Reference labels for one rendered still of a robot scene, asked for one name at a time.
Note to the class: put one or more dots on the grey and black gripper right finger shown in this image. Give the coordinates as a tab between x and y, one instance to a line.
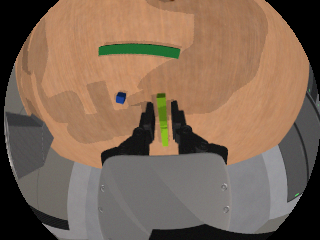
187	140

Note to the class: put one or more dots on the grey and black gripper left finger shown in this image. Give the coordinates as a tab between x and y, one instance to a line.
142	137

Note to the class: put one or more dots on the green flat bar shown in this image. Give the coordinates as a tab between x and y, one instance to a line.
134	48

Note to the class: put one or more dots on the lime green rod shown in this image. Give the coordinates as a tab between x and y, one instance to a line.
164	135
161	102

